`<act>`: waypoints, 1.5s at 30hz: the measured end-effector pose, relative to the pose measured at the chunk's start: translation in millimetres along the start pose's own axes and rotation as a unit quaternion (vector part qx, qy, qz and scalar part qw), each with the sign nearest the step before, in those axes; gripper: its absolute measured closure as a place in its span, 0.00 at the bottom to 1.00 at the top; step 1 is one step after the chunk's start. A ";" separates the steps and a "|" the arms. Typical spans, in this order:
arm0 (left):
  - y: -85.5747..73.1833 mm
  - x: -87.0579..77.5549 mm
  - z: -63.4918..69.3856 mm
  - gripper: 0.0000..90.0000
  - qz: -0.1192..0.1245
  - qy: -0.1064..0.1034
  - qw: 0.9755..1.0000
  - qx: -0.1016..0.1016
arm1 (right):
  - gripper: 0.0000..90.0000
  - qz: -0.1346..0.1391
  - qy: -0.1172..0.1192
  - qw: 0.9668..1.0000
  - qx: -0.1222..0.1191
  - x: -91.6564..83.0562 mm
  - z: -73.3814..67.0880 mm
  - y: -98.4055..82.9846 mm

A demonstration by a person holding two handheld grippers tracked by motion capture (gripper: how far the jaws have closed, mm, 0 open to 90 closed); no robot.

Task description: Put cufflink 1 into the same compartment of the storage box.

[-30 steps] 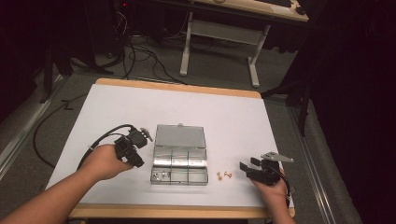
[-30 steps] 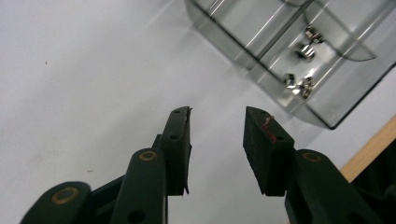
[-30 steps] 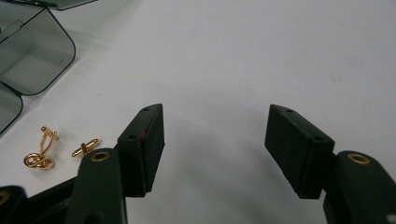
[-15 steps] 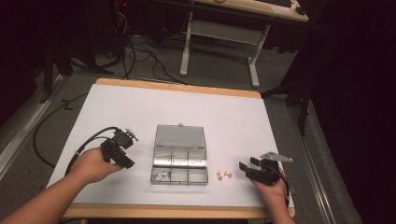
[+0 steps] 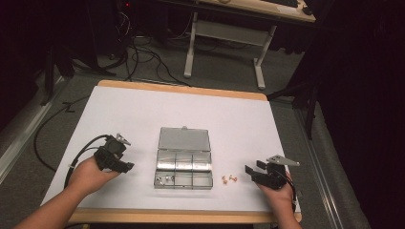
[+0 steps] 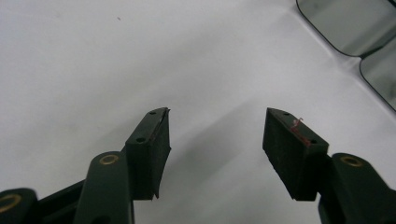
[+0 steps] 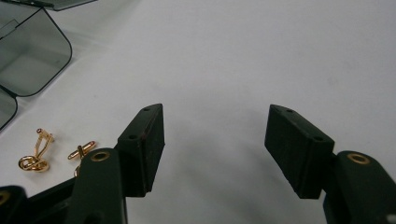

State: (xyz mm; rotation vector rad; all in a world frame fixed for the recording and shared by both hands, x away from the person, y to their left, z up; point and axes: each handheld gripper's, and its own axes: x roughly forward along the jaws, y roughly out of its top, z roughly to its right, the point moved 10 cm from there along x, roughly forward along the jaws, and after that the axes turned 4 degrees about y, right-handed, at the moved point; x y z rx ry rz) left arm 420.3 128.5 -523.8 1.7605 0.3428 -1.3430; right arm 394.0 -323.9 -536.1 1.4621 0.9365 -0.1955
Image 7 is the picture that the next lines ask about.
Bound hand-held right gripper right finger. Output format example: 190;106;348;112
263;104;396;224

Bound gold cufflink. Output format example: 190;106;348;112
17;127;56;174
66;140;97;178

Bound clear plastic compartment box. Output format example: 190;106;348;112
0;0;98;133

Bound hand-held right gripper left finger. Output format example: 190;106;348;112
64;103;166;224

